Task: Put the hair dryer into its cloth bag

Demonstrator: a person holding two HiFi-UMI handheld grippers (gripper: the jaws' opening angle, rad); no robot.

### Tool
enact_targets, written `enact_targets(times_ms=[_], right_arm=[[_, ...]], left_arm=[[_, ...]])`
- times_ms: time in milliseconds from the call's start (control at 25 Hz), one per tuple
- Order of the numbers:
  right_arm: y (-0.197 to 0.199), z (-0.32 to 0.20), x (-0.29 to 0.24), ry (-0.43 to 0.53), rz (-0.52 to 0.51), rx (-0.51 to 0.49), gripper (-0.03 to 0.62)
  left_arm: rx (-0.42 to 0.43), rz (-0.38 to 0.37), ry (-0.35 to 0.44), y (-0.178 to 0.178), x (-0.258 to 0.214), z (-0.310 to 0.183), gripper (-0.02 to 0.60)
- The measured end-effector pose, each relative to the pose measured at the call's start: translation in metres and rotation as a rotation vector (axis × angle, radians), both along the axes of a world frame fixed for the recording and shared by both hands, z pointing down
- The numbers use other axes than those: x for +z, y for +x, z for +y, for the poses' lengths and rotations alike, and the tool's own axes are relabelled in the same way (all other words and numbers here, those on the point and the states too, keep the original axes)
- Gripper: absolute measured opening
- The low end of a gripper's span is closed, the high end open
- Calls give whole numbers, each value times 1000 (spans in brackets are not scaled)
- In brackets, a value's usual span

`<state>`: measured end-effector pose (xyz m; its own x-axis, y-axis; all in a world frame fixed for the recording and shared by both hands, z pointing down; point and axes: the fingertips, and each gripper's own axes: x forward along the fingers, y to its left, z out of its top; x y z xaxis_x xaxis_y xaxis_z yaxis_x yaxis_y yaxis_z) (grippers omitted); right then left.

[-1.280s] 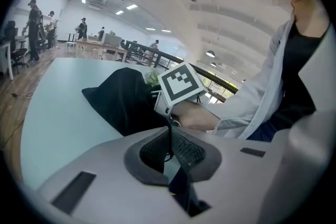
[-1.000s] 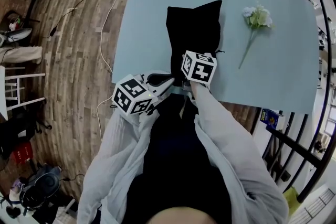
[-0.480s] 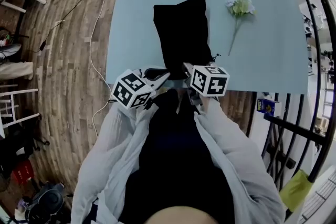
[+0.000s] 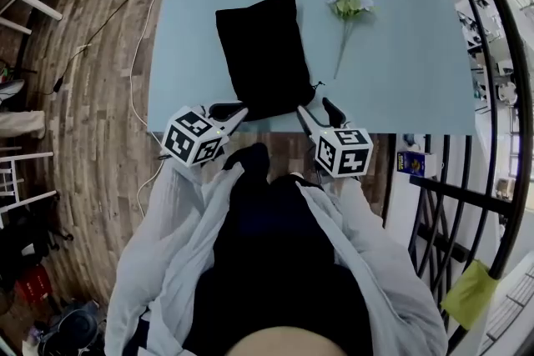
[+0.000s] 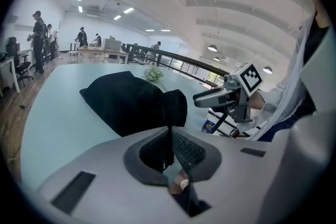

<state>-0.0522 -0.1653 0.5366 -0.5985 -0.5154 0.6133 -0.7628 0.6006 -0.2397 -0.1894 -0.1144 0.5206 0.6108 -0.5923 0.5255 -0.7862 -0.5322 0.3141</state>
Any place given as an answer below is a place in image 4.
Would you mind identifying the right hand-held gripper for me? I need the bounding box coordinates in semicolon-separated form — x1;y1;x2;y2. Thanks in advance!
295;96;375;179

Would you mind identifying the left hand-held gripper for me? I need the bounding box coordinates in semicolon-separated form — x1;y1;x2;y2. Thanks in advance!
160;101;250;169

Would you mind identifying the black drawstring pouch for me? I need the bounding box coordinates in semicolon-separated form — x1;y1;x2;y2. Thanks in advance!
214;0;325;123

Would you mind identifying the person's right forearm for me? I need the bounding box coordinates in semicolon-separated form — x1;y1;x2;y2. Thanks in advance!
333;174;401;263

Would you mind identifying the person's left forearm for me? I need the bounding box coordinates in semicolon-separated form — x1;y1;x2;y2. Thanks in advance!
137;160;234;263

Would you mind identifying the red bag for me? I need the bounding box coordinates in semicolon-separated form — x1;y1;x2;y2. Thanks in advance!
14;264;53;303

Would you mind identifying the blue and yellow box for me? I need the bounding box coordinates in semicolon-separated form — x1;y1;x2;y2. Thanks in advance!
395;151;426;175

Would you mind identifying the artificial flower sprig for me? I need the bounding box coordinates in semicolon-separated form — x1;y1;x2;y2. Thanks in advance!
324;0;376;80

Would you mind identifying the person's black skirt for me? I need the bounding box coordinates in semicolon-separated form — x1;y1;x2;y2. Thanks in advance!
194;141;375;356

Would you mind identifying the person's white jacket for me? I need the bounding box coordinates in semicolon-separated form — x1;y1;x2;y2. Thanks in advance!
103;153;450;356

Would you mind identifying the green cloth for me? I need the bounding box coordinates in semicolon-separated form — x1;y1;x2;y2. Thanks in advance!
441;258;500;330

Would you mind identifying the black chair base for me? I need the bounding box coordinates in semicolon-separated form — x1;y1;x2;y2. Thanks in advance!
0;203;74;288

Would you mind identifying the white power cable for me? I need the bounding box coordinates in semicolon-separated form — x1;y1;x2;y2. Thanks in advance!
128;0;166;218

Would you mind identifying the long black cable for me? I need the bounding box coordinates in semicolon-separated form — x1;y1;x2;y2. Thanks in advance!
53;0;162;93

